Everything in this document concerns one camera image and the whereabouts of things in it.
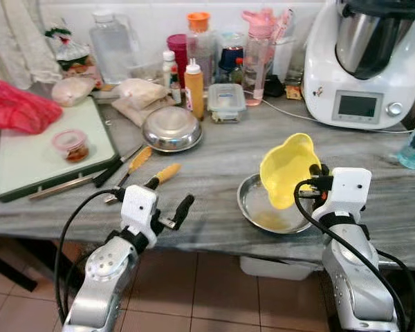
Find yellow plastic bowl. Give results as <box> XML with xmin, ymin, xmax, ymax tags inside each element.
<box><xmin>259</xmin><ymin>133</ymin><xmax>322</xmax><ymax>210</ymax></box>

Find yellow-tipped steel tongs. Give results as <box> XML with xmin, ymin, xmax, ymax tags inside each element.
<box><xmin>104</xmin><ymin>146</ymin><xmax>183</xmax><ymax>205</ymax></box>

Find deep steel bowl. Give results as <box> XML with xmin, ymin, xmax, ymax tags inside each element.
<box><xmin>142</xmin><ymin>106</ymin><xmax>203</xmax><ymax>153</ymax></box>

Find shallow steel bowl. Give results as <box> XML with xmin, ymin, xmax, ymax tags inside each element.
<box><xmin>237</xmin><ymin>173</ymin><xmax>315</xmax><ymax>234</ymax></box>

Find small orange-labelled jar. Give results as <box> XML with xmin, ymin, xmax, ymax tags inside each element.
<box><xmin>286</xmin><ymin>77</ymin><xmax>304</xmax><ymax>102</ymax></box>

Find white plastic bin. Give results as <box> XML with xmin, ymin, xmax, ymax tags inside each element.
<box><xmin>239</xmin><ymin>256</ymin><xmax>326</xmax><ymax>281</ymax></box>

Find large beige food bag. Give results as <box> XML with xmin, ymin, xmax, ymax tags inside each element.
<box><xmin>111</xmin><ymin>77</ymin><xmax>170</xmax><ymax>127</ymax></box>

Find small pink-lidded plastic tub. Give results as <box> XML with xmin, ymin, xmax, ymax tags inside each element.
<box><xmin>52</xmin><ymin>129</ymin><xmax>91</xmax><ymax>164</ymax></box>

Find small black object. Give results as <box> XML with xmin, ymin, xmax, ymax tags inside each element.
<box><xmin>265</xmin><ymin>74</ymin><xmax>286</xmax><ymax>98</ymax></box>

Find white kitchen food processor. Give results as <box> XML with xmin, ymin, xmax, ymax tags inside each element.
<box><xmin>302</xmin><ymin>0</ymin><xmax>415</xmax><ymax>132</ymax></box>

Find yellow squeeze bottle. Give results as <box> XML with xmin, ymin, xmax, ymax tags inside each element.
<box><xmin>184</xmin><ymin>59</ymin><xmax>205</xmax><ymax>121</ymax></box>

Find clear lidded food container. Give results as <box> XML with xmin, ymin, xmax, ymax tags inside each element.
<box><xmin>207</xmin><ymin>83</ymin><xmax>248</xmax><ymax>124</ymax></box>

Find small white-capped sauce bottle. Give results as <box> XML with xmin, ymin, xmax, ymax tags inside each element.
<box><xmin>161</xmin><ymin>50</ymin><xmax>181</xmax><ymax>104</ymax></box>

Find clear plastic jug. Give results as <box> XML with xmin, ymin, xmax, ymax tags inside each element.
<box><xmin>271</xmin><ymin>35</ymin><xmax>305</xmax><ymax>91</ymax></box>

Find pink water bottle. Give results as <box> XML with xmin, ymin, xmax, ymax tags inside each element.
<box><xmin>241</xmin><ymin>8</ymin><xmax>276</xmax><ymax>107</ymax></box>

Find white green-edged cutting board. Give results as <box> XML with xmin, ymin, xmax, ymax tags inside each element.
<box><xmin>0</xmin><ymin>95</ymin><xmax>120</xmax><ymax>203</ymax></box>

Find small beige food bag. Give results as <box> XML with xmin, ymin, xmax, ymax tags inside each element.
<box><xmin>51</xmin><ymin>76</ymin><xmax>96</xmax><ymax>107</ymax></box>

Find magenta plastic cup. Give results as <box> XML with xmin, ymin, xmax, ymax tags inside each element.
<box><xmin>167</xmin><ymin>34</ymin><xmax>189</xmax><ymax>68</ymax></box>

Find large clear plastic bottle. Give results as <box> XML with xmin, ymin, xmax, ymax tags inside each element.
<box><xmin>89</xmin><ymin>10</ymin><xmax>140</xmax><ymax>85</ymax></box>

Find dark blue-lidded jar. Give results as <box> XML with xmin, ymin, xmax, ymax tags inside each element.
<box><xmin>219</xmin><ymin>45</ymin><xmax>244</xmax><ymax>85</ymax></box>

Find orange-lidded clear bottle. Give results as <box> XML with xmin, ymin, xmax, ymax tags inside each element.
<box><xmin>187</xmin><ymin>12</ymin><xmax>216</xmax><ymax>87</ymax></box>

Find red plastic bag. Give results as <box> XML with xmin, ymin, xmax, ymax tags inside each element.
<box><xmin>0</xmin><ymin>78</ymin><xmax>63</xmax><ymax>135</ymax></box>

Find pink straw pack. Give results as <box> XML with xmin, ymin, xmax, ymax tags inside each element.
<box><xmin>268</xmin><ymin>8</ymin><xmax>295</xmax><ymax>46</ymax></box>

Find snack packet with green bow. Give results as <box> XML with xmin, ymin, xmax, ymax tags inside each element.
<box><xmin>45</xmin><ymin>26</ymin><xmax>101</xmax><ymax>87</ymax></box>

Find cream curtain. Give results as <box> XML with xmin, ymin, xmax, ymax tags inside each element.
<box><xmin>0</xmin><ymin>0</ymin><xmax>63</xmax><ymax>87</ymax></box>

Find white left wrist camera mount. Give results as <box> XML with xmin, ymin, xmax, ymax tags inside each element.
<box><xmin>120</xmin><ymin>184</ymin><xmax>160</xmax><ymax>239</ymax></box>

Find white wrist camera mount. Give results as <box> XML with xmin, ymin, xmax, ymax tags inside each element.
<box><xmin>320</xmin><ymin>167</ymin><xmax>373</xmax><ymax>222</ymax></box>
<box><xmin>120</xmin><ymin>184</ymin><xmax>160</xmax><ymax>239</ymax></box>

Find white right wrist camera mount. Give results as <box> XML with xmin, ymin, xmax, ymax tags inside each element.
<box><xmin>320</xmin><ymin>167</ymin><xmax>373</xmax><ymax>222</ymax></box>

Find black-handled kitchen knife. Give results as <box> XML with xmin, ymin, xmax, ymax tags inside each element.
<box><xmin>29</xmin><ymin>144</ymin><xmax>145</xmax><ymax>201</ymax></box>

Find white appliance power cable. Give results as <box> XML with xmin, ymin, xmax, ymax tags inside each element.
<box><xmin>263</xmin><ymin>97</ymin><xmax>412</xmax><ymax>133</ymax></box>

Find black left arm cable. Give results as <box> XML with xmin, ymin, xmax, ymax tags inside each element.
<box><xmin>54</xmin><ymin>188</ymin><xmax>125</xmax><ymax>322</ymax></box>

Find dark wooden table frame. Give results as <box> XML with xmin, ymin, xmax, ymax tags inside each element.
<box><xmin>0</xmin><ymin>235</ymin><xmax>39</xmax><ymax>291</ymax></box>

